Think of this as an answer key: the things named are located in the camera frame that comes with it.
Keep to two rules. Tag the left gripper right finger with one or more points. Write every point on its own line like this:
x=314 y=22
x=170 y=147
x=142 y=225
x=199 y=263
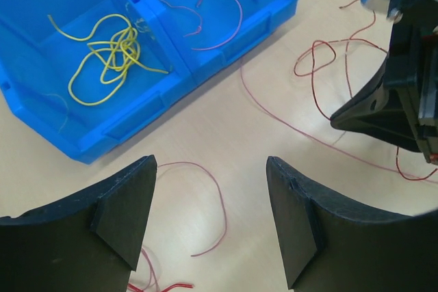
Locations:
x=330 y=242

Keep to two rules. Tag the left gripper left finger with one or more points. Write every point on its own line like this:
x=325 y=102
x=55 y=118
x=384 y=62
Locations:
x=87 y=241

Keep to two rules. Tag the blue bin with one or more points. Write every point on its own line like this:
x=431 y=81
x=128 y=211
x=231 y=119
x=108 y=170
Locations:
x=87 y=74
x=209 y=35

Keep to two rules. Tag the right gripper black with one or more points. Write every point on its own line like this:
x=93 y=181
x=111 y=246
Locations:
x=398 y=105

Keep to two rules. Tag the blue bin far middle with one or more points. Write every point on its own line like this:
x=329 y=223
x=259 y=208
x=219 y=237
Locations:
x=209 y=35

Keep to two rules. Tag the blue bin far left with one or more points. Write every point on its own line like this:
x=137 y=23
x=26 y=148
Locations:
x=87 y=74

